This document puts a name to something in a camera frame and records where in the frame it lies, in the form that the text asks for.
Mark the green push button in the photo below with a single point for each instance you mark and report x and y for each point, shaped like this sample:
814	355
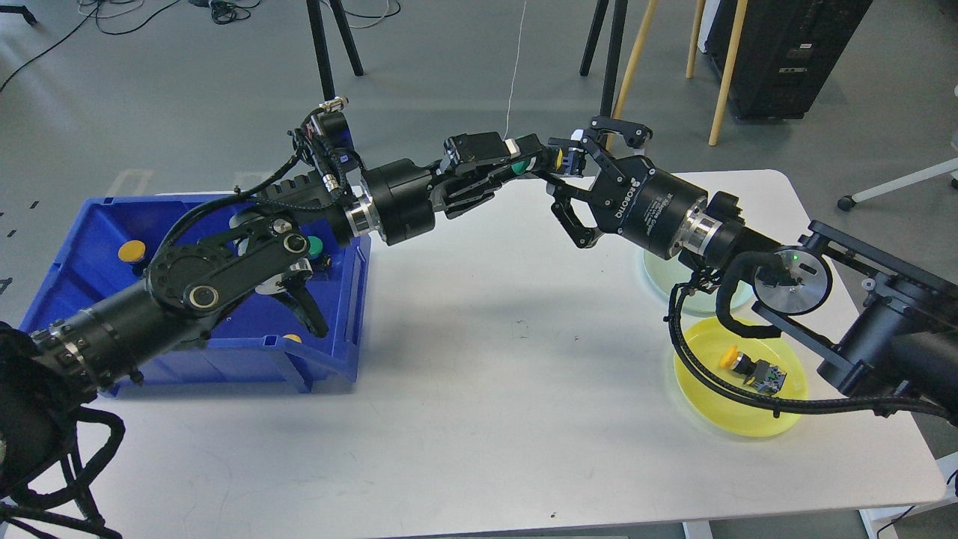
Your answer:
319	258
552	160

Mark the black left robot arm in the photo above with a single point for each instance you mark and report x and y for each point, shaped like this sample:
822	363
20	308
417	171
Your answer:
54	444

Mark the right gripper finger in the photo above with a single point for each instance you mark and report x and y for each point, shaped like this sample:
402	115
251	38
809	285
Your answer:
562	208
607	153

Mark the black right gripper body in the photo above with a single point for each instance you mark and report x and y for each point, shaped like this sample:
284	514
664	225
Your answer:
645	205

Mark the blue plastic bin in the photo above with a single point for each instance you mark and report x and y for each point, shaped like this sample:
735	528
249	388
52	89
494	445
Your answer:
249	346

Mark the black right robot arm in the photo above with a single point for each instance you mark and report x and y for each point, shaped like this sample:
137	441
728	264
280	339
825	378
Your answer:
883	329

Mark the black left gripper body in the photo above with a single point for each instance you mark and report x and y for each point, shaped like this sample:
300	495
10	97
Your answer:
400	200

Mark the black tripod right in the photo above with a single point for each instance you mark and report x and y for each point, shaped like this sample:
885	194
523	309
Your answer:
617	32

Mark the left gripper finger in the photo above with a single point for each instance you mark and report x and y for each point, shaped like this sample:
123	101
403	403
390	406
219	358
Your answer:
482	152
465	193

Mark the yellow push button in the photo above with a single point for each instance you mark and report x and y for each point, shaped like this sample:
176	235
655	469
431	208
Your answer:
759	374
133	253

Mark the yellow plate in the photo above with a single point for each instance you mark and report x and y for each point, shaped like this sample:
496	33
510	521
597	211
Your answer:
709	341

